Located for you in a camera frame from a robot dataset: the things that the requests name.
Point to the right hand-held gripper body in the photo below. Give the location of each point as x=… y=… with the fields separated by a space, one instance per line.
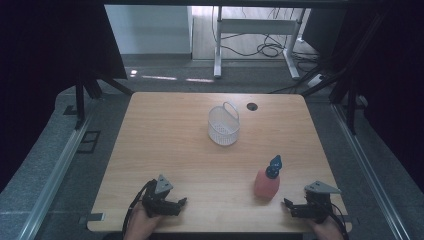
x=316 y=203

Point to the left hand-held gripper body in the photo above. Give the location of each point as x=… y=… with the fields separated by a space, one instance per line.
x=159 y=200

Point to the red spray bottle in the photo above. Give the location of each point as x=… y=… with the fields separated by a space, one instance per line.
x=268 y=178

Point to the white plastic basket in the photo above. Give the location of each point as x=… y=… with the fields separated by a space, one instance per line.
x=224 y=126

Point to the person's left hand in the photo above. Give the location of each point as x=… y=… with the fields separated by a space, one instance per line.
x=141 y=225

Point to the black metal stand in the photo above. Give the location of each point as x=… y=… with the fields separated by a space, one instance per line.
x=346 y=96
x=90 y=93

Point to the white power strip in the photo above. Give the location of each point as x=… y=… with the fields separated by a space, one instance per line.
x=315 y=80

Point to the dark curtain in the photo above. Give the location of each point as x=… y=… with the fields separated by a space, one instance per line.
x=56 y=66
x=383 y=66

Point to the aluminium floor rail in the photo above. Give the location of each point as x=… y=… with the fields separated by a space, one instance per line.
x=366 y=170
x=53 y=180

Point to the white metal desk frame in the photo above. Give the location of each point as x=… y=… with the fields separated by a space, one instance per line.
x=255 y=33

